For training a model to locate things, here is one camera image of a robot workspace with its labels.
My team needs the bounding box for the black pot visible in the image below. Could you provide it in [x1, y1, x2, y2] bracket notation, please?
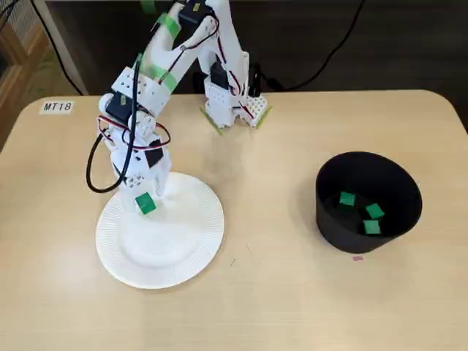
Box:
[315, 151, 424, 254]

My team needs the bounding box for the white paper plate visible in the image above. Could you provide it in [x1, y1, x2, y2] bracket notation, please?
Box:
[95, 171, 225, 290]

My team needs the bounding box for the green base plate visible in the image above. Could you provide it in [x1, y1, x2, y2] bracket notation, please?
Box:
[198, 104, 274, 137]

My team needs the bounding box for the black power cable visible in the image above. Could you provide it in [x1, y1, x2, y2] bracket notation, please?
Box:
[263, 0, 366, 91]

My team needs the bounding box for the white MT18 label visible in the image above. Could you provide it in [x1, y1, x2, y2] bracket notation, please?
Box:
[39, 100, 75, 115]

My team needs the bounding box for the red white servo wire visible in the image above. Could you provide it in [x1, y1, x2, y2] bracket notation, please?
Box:
[97, 116, 172, 151]

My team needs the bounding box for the wooden shelf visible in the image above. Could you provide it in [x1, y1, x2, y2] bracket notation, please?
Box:
[0, 20, 50, 151]

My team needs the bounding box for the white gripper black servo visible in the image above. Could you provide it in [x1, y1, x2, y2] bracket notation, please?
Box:
[112, 134, 173, 214]

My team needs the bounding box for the white metal post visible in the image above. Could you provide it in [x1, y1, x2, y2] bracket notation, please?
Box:
[34, 0, 90, 97]

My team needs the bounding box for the black camera cable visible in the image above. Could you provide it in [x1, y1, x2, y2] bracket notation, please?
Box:
[86, 54, 143, 194]

